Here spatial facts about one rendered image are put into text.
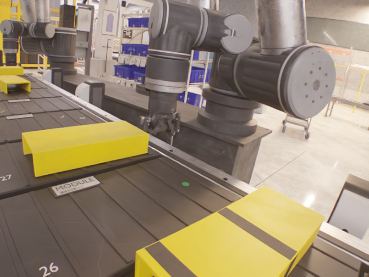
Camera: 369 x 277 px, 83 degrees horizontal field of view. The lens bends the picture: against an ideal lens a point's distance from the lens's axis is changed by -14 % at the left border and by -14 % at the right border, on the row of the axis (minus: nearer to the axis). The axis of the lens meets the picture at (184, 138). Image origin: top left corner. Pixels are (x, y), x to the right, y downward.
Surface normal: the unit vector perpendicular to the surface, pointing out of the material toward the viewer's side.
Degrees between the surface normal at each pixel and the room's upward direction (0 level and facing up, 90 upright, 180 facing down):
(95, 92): 90
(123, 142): 90
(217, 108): 90
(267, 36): 111
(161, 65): 90
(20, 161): 0
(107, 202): 0
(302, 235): 0
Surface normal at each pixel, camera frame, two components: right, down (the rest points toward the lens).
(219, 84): -0.71, 0.14
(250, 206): 0.15, -0.93
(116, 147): 0.69, 0.33
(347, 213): -0.58, -0.20
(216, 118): -0.09, -0.78
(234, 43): 0.36, 0.36
